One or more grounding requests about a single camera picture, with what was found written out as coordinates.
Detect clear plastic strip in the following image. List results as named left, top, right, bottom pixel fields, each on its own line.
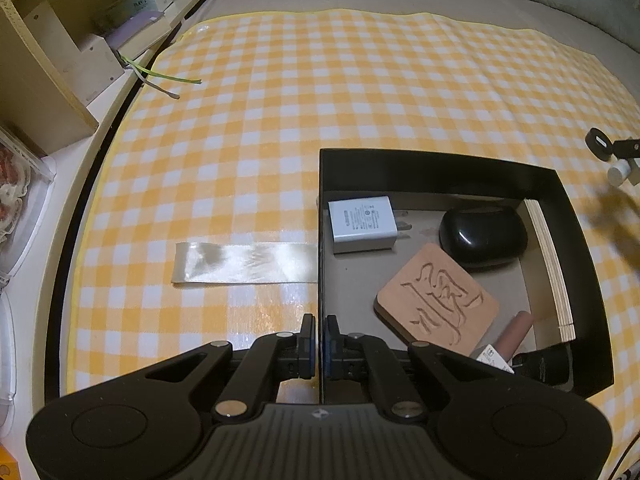
left=172, top=241, right=321, bottom=286

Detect purple box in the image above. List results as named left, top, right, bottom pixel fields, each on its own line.
left=106, top=10, right=169, bottom=52

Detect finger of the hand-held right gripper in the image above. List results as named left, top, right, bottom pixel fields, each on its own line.
left=585, top=128, right=640, bottom=163

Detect small black object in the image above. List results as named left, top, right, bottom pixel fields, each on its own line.
left=512, top=344, right=572, bottom=387

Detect yellow checkered blanket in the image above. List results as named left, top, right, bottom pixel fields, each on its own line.
left=60, top=8, right=640, bottom=480

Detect clear box with plush toy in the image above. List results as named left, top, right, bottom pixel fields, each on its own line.
left=0, top=125, right=57, bottom=286

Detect yellow item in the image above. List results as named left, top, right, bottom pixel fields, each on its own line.
left=0, top=441, right=24, bottom=480

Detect wooden shelf unit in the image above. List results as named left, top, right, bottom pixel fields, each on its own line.
left=0, top=0, right=221, bottom=411

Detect carved wooden block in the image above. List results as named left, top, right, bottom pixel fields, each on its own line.
left=372, top=242, right=501, bottom=361

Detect white charger plug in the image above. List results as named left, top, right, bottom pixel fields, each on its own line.
left=327, top=196, right=412, bottom=255

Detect glossy black case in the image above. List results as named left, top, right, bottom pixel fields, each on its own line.
left=438, top=206, right=529, bottom=272

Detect pale tissue box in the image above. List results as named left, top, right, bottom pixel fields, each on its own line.
left=94, top=0, right=175, bottom=32

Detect pink lipstick tube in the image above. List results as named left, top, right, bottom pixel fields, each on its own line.
left=470, top=310, right=535, bottom=374

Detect black storage box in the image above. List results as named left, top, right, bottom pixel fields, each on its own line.
left=317, top=148, right=615, bottom=406

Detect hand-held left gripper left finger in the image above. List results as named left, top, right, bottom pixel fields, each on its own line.
left=144, top=312, right=318, bottom=420

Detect small white object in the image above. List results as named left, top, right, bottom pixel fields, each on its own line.
left=607, top=157, right=640, bottom=187

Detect white wooden bracket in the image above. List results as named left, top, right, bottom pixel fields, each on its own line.
left=24, top=0, right=127, bottom=107

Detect green and white ribbons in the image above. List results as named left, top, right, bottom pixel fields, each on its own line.
left=120, top=55, right=202, bottom=100

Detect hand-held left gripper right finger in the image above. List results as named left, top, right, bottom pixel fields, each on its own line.
left=322, top=314, right=503, bottom=420

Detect stack of thin wooden slats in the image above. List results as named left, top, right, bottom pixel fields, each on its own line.
left=524, top=199, right=577, bottom=343

